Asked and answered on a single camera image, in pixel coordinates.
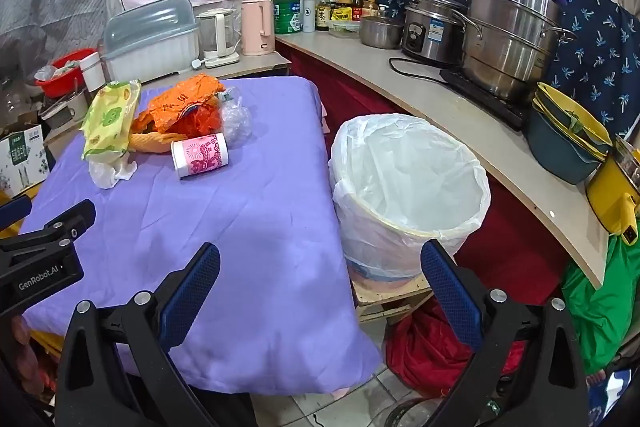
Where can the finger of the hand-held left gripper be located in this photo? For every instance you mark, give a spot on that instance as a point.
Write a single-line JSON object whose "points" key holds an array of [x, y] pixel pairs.
{"points": [[70, 217], [12, 212]]}

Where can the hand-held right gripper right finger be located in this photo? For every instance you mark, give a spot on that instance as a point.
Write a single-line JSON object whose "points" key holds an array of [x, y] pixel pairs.
{"points": [[450, 292]]}

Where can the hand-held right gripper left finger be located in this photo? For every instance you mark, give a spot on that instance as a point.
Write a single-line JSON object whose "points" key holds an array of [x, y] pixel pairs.
{"points": [[192, 292]]}

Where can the white tissue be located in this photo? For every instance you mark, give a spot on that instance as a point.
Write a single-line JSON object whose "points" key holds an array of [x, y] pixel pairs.
{"points": [[110, 169]]}

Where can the bin with white liner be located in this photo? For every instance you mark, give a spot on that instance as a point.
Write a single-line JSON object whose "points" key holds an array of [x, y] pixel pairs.
{"points": [[400, 217]]}

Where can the green yellow wet wipes packet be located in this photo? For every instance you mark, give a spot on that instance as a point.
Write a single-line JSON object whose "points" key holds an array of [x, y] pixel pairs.
{"points": [[107, 122]]}

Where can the yellow foam net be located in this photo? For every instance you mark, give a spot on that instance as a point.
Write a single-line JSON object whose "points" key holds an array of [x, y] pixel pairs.
{"points": [[150, 141]]}

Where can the pink patterned paper cup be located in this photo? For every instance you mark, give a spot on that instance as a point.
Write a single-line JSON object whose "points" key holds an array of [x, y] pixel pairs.
{"points": [[200, 155]]}

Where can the orange plastic wrapper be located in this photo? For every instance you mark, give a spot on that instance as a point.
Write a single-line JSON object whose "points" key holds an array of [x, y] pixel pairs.
{"points": [[185, 104]]}

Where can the red orange mesh net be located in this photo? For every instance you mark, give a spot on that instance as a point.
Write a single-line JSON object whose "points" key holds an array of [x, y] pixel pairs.
{"points": [[202, 122]]}

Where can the clear plastic bag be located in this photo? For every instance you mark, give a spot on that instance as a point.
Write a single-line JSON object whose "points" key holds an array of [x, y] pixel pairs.
{"points": [[237, 119]]}

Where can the person's left hand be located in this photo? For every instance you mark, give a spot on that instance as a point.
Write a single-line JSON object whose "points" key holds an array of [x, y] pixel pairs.
{"points": [[25, 342]]}

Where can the printed cardboard box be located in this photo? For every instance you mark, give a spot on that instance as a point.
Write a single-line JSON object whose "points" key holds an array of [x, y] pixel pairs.
{"points": [[22, 157]]}

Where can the wooden stool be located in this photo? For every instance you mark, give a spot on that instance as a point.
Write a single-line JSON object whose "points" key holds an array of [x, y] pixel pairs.
{"points": [[390, 299]]}

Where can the red bag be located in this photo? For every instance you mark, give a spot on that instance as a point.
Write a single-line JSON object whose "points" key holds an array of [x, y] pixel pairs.
{"points": [[430, 352]]}

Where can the red basin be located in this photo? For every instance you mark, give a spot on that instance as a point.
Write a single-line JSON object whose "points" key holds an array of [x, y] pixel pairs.
{"points": [[60, 79]]}

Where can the white cup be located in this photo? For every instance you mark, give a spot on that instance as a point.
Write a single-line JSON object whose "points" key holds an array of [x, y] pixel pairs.
{"points": [[92, 69]]}

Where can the green bag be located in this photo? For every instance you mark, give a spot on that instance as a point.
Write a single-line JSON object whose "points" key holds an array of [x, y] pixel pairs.
{"points": [[600, 307]]}

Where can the blue bowl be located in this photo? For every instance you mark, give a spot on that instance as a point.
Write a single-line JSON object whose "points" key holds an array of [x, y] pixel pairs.
{"points": [[555, 157]]}

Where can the white dish box grey lid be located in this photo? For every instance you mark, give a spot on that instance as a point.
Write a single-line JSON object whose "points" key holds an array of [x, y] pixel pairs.
{"points": [[150, 47]]}

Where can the yellow pot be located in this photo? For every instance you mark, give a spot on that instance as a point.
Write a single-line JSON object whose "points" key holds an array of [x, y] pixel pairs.
{"points": [[612, 192]]}

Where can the black induction cooker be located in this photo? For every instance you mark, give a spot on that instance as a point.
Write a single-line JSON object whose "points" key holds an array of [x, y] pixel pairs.
{"points": [[492, 99]]}

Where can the white plug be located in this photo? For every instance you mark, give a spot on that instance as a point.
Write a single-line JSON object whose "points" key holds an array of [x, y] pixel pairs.
{"points": [[197, 64]]}

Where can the yellow bowl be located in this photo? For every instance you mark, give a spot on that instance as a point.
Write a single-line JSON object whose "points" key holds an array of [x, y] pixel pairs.
{"points": [[575, 117]]}

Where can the white glass kettle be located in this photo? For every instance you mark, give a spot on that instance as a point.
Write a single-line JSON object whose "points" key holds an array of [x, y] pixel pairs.
{"points": [[217, 34]]}

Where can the large steel steamer pot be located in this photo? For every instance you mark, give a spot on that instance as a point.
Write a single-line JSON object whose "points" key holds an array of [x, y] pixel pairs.
{"points": [[510, 42]]}

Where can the steel rice cooker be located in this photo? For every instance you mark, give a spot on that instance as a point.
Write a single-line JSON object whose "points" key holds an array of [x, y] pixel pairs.
{"points": [[432, 34]]}

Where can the pink electric kettle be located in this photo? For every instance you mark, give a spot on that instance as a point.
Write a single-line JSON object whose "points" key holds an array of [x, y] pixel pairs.
{"points": [[257, 27]]}

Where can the small steel pot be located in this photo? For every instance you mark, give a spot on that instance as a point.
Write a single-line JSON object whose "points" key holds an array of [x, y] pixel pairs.
{"points": [[380, 32]]}

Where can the clear food container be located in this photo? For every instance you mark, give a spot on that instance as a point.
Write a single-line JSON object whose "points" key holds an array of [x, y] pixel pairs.
{"points": [[345, 27]]}

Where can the green tin can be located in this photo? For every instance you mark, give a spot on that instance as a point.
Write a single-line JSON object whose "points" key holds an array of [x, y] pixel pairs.
{"points": [[287, 14]]}

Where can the amber bottle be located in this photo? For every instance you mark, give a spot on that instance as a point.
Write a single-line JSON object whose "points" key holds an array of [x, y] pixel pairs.
{"points": [[371, 7]]}

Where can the white bottle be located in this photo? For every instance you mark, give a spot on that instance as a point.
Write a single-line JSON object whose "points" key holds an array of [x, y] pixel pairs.
{"points": [[309, 14]]}

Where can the dark sauce bottle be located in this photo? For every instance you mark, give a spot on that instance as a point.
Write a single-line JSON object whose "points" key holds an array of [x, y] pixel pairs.
{"points": [[357, 2]]}

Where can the soy sauce bottle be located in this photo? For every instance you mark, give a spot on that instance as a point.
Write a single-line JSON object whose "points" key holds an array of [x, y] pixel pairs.
{"points": [[322, 12]]}

